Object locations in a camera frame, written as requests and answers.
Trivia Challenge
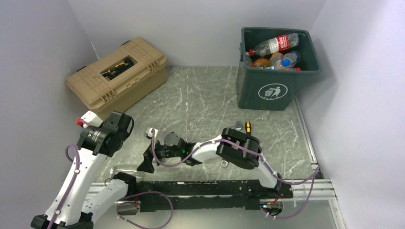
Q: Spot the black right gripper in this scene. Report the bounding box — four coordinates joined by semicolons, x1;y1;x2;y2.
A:
137;138;182;175

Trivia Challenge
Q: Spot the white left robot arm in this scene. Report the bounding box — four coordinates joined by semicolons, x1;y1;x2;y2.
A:
31;111;138;229

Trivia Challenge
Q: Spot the yellow black screwdriver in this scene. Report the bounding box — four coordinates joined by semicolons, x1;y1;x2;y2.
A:
245;121;252;135

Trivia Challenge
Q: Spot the tan plastic toolbox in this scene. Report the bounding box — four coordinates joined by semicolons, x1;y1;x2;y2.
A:
66;37;167;120

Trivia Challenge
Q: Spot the small blue label bottle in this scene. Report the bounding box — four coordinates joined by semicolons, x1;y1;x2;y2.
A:
281;51;301;67

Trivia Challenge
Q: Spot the red handled adjustable wrench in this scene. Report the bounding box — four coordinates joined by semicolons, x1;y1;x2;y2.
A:
221;121;244;168

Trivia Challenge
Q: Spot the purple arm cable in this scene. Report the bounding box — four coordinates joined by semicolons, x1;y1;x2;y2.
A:
46;120;173;229
150;128;320;220

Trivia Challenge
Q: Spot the crushed orange label jug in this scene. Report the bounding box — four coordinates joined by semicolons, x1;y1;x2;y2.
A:
252;58;270;68

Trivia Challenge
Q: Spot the dark green trash bin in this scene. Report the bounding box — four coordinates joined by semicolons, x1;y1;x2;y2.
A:
236;27;321;111

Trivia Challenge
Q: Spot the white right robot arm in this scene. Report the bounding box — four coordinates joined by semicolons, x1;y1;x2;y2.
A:
137;127;282;198

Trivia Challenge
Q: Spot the large orange label bottle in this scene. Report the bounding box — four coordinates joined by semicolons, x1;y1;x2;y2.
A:
269;52;284;68

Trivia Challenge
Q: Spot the red cap clear bottle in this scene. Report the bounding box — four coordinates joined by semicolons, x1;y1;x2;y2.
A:
245;52;253;67

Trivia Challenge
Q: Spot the clear plastic bottle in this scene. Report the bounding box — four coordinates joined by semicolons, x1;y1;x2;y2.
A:
110;164;140;179

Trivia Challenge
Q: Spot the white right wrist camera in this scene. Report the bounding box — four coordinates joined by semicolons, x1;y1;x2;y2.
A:
145;127;159;139

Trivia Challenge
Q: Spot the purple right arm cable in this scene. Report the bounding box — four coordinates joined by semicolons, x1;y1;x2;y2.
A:
150;128;320;220

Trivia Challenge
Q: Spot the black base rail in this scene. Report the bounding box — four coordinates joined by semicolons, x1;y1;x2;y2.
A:
134;180;293;212

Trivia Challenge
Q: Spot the red label clear bottle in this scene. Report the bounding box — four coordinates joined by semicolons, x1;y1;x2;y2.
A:
248;33;299;56

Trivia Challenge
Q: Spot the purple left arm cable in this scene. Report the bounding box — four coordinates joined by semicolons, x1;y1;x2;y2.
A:
46;120;173;229

